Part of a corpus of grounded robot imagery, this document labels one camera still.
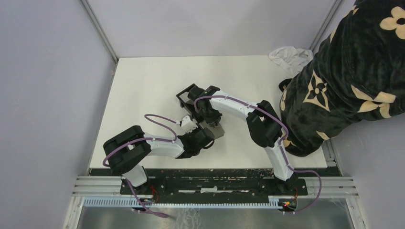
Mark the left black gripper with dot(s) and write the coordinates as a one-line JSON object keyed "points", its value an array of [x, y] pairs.
{"points": [[188, 135]]}

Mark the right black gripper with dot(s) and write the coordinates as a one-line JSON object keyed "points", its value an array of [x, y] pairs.
{"points": [[216, 118]]}

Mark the black plastic card box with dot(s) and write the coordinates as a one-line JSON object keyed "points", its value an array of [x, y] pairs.
{"points": [[186, 98]]}

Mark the grey leather card holder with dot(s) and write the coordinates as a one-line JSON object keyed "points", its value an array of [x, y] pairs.
{"points": [[217, 131]]}

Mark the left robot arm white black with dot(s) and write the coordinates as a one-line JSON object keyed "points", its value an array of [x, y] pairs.
{"points": [[125, 151]]}

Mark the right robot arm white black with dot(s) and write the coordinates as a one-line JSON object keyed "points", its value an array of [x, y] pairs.
{"points": [[265, 128]]}

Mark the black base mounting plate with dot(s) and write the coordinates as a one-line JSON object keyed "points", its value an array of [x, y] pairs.
{"points": [[125, 189]]}

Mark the white crumpled cloth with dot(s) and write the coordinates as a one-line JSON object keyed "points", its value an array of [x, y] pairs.
{"points": [[291, 59]]}

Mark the black floral plush blanket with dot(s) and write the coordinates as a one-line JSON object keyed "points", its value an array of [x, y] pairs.
{"points": [[357, 74]]}

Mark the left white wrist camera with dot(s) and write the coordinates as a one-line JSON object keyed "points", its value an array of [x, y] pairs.
{"points": [[187, 124]]}

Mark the grey slotted cable duct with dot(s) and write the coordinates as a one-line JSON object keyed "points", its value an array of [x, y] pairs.
{"points": [[132, 203]]}

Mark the aluminium frame rail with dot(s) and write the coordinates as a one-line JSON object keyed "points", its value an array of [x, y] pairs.
{"points": [[332, 186]]}

